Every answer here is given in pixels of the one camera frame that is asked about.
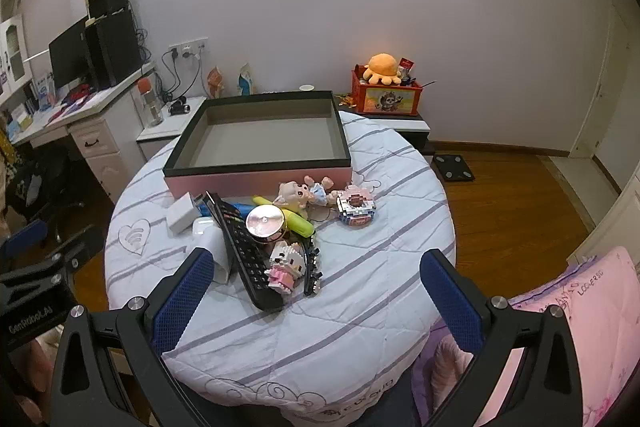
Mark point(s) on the black hair clip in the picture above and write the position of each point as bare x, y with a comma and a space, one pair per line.
312, 274

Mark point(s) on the small orange toy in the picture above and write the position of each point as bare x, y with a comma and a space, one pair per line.
345, 99

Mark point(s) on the blue plastic case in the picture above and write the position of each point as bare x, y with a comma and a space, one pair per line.
241, 209

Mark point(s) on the yellow highlighter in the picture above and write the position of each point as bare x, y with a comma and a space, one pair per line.
300, 225

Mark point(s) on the orange snack bag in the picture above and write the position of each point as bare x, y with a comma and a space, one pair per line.
215, 83

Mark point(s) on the low white and black cabinet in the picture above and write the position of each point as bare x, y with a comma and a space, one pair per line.
415, 127

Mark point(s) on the black office chair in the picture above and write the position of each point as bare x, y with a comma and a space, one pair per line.
40, 187

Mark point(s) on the black computer tower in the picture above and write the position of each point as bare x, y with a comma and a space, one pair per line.
112, 49

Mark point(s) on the pink printed quilt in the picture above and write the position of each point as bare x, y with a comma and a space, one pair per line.
600, 332

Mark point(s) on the white earbuds case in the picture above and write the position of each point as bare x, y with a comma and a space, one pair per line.
202, 226

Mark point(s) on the white glass-door cabinet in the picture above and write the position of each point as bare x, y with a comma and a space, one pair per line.
12, 57

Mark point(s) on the white plastic holder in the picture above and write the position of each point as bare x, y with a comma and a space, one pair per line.
216, 243

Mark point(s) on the white nightstand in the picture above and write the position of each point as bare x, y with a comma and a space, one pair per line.
160, 133

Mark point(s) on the rose gold round jar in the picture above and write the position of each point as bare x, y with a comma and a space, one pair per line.
265, 222

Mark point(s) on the pink box with black rim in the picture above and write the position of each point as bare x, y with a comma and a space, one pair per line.
250, 181

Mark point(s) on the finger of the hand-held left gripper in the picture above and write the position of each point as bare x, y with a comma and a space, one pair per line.
22, 239
75, 249

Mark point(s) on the small red packet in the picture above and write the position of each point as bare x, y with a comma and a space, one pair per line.
407, 66

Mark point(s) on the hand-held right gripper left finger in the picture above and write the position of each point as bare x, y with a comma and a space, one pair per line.
182, 302

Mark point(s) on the black bathroom scale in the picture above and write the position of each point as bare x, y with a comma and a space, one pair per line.
452, 167

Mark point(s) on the white wall power outlet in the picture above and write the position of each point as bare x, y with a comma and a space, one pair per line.
187, 47

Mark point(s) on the white charger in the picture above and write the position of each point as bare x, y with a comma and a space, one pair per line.
181, 214

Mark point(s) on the black remote control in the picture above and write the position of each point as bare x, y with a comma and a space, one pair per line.
245, 257

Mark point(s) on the blue and white snack bag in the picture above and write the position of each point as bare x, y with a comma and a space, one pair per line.
246, 81

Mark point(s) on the pink-haired doll figure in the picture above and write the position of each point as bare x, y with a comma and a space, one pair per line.
296, 194

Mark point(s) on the white striped quilted tablecloth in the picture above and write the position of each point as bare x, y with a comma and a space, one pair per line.
375, 287

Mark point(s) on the white door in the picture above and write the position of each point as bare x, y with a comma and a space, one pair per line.
607, 107

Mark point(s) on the block-built donut toy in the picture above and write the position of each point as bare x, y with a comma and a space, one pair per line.
356, 208

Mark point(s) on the orange octopus plush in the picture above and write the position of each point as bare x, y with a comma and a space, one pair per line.
382, 64

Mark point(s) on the white wardrobe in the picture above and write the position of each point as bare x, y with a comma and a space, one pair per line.
617, 217

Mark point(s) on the white desk with drawers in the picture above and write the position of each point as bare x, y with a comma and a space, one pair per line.
120, 122

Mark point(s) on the black computer monitor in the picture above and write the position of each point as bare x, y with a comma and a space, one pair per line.
67, 54

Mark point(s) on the clear bottle with orange cap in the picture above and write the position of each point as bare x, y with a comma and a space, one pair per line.
150, 107

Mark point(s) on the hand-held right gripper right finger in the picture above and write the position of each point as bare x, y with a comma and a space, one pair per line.
450, 302

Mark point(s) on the block-built pink cat toy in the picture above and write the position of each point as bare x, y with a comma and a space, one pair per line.
285, 263

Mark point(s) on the small black device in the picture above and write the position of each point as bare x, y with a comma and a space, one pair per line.
179, 107

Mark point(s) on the red printed toy box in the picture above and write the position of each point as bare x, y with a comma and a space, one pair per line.
390, 99

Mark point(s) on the blue box on desk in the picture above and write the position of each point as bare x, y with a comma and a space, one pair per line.
46, 91

